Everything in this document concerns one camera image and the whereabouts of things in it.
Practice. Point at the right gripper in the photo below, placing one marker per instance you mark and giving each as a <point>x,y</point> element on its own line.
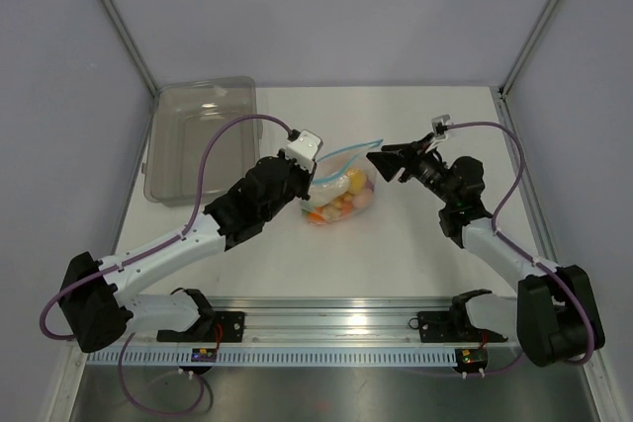
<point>393,159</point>

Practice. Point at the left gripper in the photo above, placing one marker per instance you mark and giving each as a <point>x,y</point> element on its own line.
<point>306,175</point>

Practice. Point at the zip top bag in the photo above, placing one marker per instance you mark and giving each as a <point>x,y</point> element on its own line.
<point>334,165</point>

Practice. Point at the clear plastic container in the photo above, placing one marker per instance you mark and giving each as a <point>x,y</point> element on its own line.
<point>185,118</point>

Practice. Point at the white fake radish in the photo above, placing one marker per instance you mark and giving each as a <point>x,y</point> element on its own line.
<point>323,193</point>

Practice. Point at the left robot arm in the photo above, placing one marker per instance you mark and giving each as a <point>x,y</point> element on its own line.
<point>104,299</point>

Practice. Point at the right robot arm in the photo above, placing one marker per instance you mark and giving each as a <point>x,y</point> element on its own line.
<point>556,316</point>

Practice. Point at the yellow fake fruit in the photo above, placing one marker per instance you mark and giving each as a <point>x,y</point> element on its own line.
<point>357,180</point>

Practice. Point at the orange fake fruit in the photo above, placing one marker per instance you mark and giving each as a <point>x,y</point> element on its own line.
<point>315,218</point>

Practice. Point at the left controller board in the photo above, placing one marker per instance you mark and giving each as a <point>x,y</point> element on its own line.
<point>204,355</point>

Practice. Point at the controller board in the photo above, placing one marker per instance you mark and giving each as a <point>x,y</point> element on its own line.
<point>473,358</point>
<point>204,355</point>

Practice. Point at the right controller board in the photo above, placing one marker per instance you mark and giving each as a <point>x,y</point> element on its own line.
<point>473,358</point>

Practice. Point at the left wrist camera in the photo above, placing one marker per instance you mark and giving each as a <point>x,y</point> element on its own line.
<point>303,146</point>

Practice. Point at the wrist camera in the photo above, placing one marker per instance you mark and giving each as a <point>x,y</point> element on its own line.
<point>440,126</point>
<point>303,146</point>

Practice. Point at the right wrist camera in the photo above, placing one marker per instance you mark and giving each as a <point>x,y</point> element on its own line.
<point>440,126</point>

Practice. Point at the right frame post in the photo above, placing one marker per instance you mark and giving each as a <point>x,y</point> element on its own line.
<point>535,34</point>

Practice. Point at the frame post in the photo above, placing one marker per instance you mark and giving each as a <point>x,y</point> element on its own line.
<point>535,34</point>
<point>127,41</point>

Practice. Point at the aluminium mounting rail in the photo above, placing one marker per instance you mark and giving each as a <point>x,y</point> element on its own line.
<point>330,322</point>

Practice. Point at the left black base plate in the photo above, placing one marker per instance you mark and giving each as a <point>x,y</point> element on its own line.
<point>226,327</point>

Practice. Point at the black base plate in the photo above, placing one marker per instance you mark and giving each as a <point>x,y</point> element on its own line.
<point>226,327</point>
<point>446,327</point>

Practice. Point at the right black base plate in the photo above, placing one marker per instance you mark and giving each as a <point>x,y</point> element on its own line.
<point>446,327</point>

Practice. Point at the white slotted cable duct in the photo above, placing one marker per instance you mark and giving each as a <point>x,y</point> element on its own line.
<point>319,357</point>

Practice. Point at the left frame post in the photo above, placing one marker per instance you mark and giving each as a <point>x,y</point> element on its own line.
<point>127,41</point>

